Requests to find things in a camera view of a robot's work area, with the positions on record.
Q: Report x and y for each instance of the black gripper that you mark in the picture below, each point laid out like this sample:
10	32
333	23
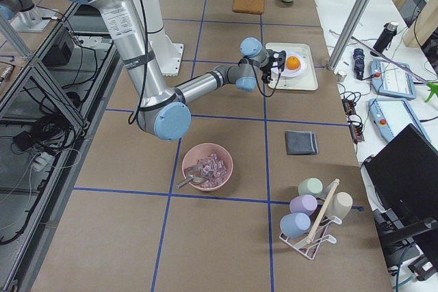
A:
274	58

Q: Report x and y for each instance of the orange mandarin fruit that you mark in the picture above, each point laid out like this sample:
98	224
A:
293	63

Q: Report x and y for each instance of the white round plate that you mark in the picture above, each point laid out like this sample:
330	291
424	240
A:
291	73

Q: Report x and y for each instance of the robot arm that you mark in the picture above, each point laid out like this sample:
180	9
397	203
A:
163	111

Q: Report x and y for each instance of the cream bear tray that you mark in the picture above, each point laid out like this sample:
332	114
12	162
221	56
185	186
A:
304	82

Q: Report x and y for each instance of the small metal cup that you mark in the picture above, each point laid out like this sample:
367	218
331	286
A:
340	75

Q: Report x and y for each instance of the folded navy umbrella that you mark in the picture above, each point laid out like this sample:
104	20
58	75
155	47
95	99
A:
359	63

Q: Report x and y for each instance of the folded grey cloth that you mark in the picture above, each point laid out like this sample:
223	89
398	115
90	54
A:
301	143

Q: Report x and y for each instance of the black water bottle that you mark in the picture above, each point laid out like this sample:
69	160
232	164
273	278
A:
390	29

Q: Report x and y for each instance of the pink bowl with ice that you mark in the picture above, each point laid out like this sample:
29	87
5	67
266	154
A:
212	161

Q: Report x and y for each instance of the pale green cup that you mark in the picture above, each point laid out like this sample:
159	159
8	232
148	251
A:
310	186

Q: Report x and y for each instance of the lilac cup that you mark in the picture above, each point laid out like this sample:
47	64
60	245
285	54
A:
306	204

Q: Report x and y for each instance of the metal stand with green clip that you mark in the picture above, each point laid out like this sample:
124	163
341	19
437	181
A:
432	87

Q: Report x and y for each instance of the beige cup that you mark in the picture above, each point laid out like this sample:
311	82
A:
342	204

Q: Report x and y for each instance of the blue cup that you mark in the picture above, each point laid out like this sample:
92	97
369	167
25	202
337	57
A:
295	224

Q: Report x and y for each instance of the black monitor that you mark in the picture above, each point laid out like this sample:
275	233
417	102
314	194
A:
404	175

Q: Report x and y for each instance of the aluminium frame post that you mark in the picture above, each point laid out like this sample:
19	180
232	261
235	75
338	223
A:
347	32

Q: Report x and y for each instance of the white wire cup rack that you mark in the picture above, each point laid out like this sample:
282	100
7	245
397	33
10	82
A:
309	241

